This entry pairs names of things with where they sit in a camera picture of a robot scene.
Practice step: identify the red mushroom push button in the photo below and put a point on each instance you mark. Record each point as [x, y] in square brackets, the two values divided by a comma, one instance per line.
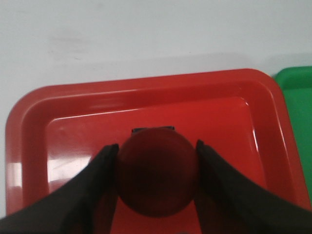
[157, 172]

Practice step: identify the red plastic tray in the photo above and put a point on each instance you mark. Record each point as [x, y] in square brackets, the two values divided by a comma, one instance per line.
[54, 132]

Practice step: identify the green plastic tray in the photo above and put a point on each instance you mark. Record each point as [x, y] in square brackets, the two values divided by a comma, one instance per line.
[296, 85]

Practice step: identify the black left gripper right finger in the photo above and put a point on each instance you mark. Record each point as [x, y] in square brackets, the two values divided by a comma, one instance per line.
[229, 203]

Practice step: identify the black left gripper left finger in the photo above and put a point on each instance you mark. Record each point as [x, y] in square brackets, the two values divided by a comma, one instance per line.
[84, 205]

